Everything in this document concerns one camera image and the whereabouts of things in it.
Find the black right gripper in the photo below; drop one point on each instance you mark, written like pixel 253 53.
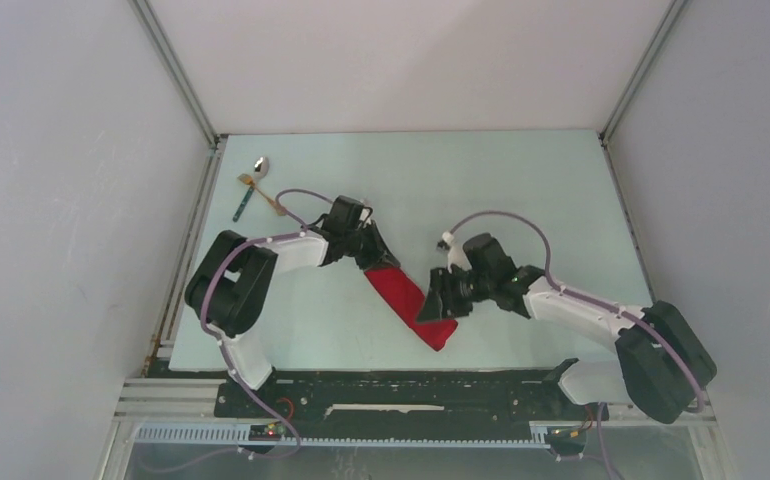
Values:
pixel 437 305

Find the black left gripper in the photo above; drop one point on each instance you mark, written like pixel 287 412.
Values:
pixel 380 255

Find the red satin napkin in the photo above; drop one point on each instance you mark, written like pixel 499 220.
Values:
pixel 405 299

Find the silver spoon teal handle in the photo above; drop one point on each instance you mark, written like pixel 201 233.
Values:
pixel 260 170

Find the gold fork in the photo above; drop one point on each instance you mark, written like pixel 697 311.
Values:
pixel 262 192

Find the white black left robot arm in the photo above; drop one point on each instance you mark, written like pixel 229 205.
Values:
pixel 230 286

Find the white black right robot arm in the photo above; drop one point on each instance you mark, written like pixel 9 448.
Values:
pixel 660 364

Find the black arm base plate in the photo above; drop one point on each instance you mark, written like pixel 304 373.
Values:
pixel 422 405

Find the white slotted cable duct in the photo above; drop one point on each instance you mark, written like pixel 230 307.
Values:
pixel 239 435

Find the left aluminium frame post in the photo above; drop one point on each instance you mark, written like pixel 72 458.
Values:
pixel 165 50

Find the aluminium frame post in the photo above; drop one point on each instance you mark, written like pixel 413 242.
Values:
pixel 165 50
pixel 649 57

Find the right aluminium frame post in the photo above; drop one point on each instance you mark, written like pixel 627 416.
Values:
pixel 649 57

